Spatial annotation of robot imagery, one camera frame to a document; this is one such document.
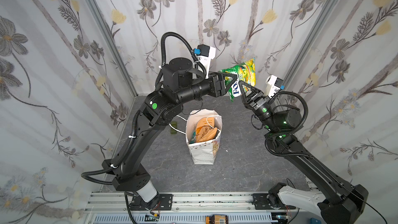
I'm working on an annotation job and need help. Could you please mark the green Fox's candy bag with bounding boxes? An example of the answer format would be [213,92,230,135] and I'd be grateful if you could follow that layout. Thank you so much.
[219,58,256,102]

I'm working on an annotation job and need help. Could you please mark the orange snack bag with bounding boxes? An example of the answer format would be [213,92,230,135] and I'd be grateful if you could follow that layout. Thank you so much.
[195,117,218,143]

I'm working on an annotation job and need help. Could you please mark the white patterned paper bag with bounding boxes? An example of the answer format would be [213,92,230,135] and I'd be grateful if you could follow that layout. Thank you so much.
[178,109,223,165]

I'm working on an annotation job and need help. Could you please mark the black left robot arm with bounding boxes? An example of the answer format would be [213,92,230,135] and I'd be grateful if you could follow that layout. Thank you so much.
[81,32,238,209]

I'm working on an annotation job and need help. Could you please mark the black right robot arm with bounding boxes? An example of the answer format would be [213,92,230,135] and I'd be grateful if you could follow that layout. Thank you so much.
[238,81,369,224]

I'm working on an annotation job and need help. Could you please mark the orange black device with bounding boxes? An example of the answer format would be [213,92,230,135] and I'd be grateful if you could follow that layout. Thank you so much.
[205,214,229,224]

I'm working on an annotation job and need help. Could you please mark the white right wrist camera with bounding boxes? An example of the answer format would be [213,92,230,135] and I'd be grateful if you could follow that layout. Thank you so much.
[264,75,285,98]

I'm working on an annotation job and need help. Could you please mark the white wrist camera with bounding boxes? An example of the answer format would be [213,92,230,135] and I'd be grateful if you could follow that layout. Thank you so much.
[264,75,285,98]
[193,44,216,79]

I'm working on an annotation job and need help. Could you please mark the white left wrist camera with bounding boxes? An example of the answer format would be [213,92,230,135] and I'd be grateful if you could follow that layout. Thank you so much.
[193,44,216,79]

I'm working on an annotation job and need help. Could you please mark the blue object at rail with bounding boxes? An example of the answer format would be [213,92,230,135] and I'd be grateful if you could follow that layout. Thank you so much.
[309,218,322,224]

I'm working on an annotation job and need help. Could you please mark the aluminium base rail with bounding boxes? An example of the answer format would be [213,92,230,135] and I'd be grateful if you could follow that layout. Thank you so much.
[80,188,325,224]

